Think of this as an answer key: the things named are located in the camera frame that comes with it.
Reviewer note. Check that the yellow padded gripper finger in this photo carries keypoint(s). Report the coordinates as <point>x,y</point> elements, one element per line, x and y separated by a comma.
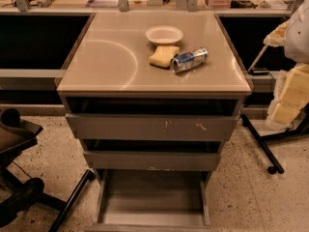
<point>291,94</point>
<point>277,37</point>

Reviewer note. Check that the redbull can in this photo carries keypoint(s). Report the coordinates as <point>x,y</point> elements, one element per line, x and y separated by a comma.
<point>189,60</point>

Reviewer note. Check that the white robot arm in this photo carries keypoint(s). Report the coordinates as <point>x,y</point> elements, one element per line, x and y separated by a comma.
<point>296,45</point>

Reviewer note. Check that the bottom drawer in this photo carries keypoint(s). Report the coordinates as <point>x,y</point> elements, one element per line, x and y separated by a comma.
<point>151,201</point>

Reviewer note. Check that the drawer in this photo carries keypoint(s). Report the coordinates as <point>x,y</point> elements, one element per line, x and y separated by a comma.
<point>160,161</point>
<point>152,127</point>
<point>151,201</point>

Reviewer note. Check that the middle drawer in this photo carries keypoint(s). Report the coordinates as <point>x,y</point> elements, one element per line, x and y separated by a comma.
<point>160,161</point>

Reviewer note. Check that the top drawer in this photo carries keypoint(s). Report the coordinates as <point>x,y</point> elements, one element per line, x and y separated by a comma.
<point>152,127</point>

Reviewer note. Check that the white stand pole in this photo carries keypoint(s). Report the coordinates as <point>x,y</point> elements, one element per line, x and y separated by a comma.
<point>256,60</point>

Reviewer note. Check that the yellow sponge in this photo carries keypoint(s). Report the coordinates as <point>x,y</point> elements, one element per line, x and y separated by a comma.
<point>163,55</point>

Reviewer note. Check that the white bowl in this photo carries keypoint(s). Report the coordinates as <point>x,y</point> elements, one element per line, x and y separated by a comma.
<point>164,35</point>

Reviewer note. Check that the black stand leg left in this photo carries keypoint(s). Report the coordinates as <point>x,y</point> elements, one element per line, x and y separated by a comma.
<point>63,207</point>

